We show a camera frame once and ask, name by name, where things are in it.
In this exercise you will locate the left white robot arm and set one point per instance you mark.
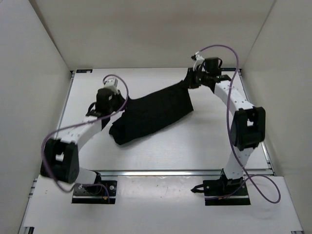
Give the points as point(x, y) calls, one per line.
point(60, 148)

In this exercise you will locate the blue table label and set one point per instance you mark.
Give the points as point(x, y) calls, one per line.
point(227, 69)
point(83, 71)

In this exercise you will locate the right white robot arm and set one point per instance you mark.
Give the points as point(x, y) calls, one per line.
point(246, 129)

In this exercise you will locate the right blue table label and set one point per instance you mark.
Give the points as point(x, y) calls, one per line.
point(227, 69)

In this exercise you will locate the black pleated skirt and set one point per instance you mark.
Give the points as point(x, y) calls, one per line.
point(147, 115)

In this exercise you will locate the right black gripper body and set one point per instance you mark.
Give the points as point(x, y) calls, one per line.
point(197, 78)

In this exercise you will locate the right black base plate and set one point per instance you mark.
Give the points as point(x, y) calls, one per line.
point(217, 193)

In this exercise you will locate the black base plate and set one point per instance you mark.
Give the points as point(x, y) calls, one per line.
point(217, 193)
point(96, 194)

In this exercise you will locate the left blue table label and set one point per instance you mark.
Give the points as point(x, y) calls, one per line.
point(83, 71)

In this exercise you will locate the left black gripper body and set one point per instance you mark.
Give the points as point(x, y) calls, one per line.
point(118, 102)

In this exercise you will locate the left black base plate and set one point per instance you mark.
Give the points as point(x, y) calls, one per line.
point(96, 194)

